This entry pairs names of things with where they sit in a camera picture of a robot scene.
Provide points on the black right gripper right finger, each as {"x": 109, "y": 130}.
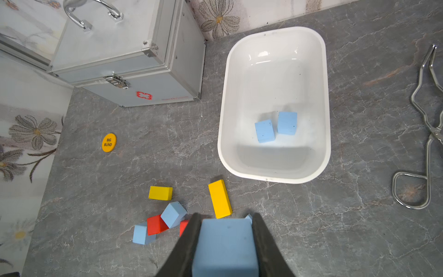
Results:
{"x": 270, "y": 261}

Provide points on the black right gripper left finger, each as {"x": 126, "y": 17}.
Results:
{"x": 180, "y": 260}

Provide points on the blue cube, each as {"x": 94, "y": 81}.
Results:
{"x": 264, "y": 131}
{"x": 287, "y": 123}
{"x": 173, "y": 214}
{"x": 225, "y": 248}
{"x": 140, "y": 235}

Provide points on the red long block centre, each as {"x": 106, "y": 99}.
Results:
{"x": 183, "y": 226}

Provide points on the small red block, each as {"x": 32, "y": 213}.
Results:
{"x": 156, "y": 225}

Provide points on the long blue block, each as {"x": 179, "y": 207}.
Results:
{"x": 249, "y": 218}

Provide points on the yellow long block top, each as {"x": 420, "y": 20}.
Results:
{"x": 220, "y": 200}

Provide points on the yellow block far left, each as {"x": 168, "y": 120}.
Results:
{"x": 160, "y": 193}

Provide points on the yellow big blind chip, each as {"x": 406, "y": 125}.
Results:
{"x": 109, "y": 142}

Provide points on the white plastic tray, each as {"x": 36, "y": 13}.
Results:
{"x": 268, "y": 73}

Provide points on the silver aluminium first aid case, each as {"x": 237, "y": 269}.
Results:
{"x": 133, "y": 53}

